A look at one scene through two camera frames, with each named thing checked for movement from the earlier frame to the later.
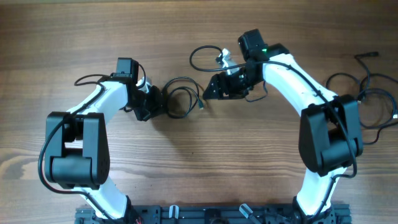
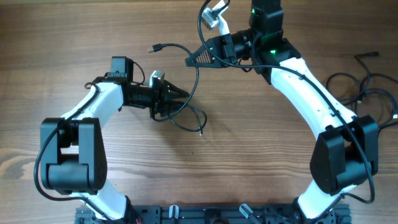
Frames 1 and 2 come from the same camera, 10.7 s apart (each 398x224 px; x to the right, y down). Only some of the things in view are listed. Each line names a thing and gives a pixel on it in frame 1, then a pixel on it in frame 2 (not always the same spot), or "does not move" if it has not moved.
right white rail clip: [245, 210] does not move
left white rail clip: [174, 211] does not move
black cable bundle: [193, 104] -> [155, 47]
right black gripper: [217, 80] -> [222, 51]
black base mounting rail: [218, 214] does not move
